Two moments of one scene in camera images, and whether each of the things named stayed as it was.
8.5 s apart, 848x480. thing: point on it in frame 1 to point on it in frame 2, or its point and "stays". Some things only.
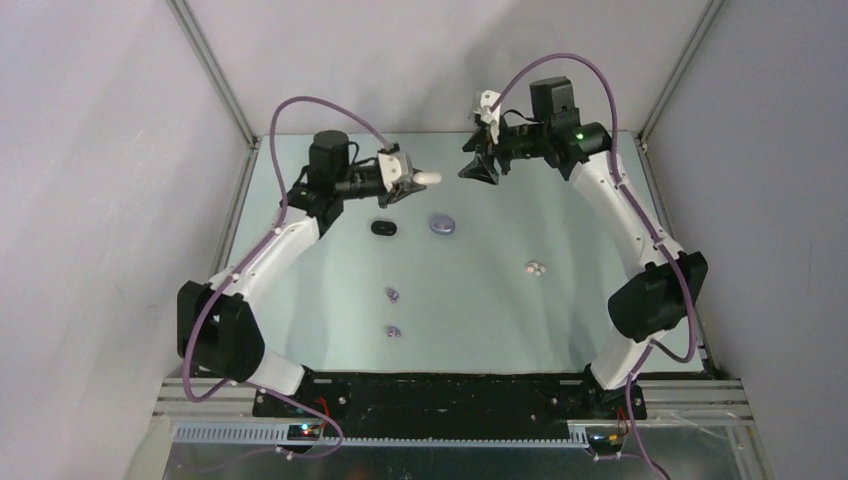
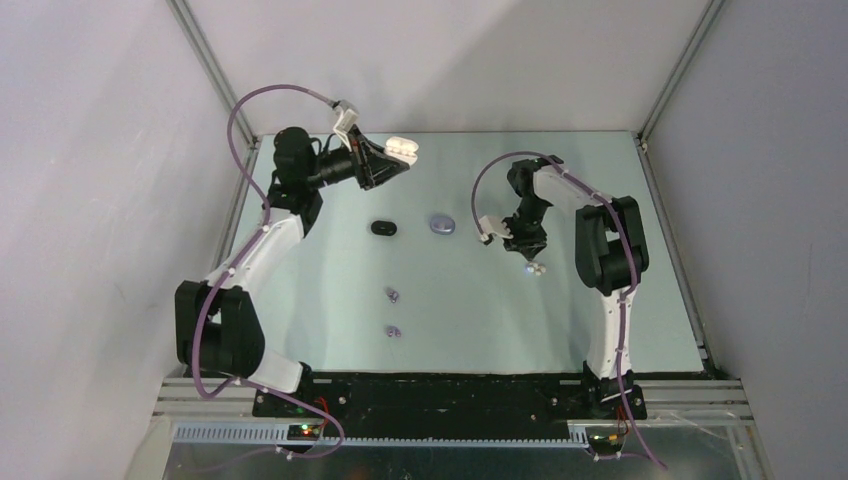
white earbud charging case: (427, 178) to (402, 149)
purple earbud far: (393, 294) stays
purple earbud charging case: (442, 224) stays
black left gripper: (398, 191) to (371, 164)
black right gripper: (489, 151) to (517, 244)
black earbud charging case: (385, 228) stays
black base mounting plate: (455, 404) stays
